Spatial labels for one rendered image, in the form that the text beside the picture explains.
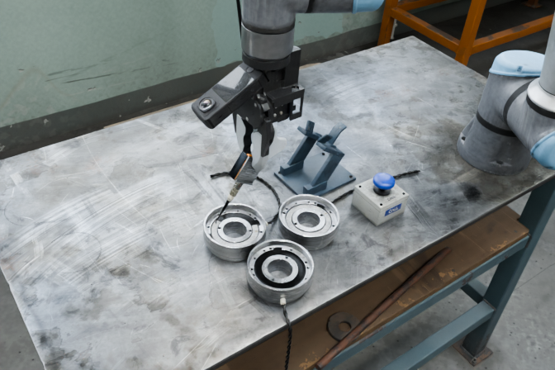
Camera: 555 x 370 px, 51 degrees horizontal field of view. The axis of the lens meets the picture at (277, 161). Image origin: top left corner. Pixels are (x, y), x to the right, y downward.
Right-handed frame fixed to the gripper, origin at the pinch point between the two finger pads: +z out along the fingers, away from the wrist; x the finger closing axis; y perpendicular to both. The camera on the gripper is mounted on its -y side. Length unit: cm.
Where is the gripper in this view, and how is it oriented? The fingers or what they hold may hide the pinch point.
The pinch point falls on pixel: (249, 162)
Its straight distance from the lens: 96.1
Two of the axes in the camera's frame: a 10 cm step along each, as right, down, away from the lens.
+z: -0.6, 7.8, 6.3
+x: -5.9, -5.3, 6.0
